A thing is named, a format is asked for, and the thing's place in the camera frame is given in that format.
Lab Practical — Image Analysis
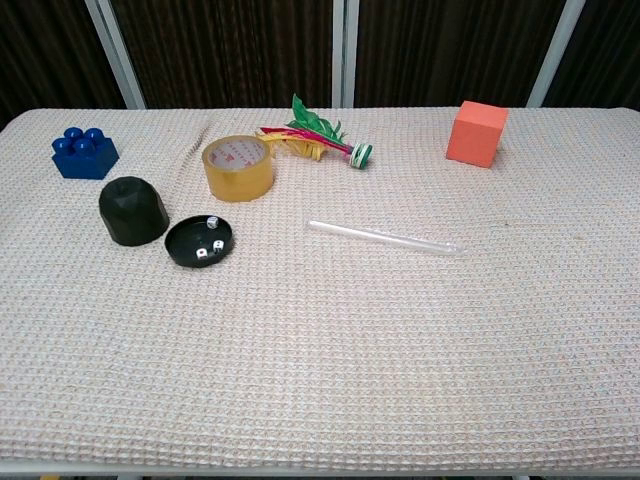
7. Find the black round tray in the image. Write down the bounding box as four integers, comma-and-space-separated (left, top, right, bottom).
163, 215, 236, 269

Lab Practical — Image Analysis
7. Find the black faceted dice cup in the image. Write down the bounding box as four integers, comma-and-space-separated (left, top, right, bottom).
97, 175, 171, 248

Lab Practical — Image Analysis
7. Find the clear glass tube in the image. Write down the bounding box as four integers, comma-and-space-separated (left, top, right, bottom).
306, 219, 467, 259

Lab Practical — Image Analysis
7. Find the yellow packing tape roll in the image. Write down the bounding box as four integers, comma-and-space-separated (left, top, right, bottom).
201, 134, 277, 204

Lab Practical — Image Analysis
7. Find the colourful feather shuttlecock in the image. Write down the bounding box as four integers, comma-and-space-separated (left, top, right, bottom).
255, 93, 375, 170

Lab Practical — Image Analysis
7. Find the beige waffle tablecloth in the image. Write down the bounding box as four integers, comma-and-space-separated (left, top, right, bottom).
0, 106, 640, 474

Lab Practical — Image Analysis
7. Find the orange foam cube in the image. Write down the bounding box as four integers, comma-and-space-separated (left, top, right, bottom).
445, 100, 510, 171

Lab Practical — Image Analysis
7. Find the dark brown partition panel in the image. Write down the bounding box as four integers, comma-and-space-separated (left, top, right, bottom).
542, 0, 640, 109
354, 0, 572, 109
0, 0, 127, 130
109, 0, 335, 110

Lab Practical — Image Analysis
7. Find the blue toy building block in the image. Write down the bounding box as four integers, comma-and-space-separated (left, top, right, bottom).
51, 126, 121, 181

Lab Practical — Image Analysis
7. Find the grey metal partition post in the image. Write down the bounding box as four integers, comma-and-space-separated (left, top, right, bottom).
331, 0, 361, 109
525, 0, 587, 109
83, 0, 148, 111

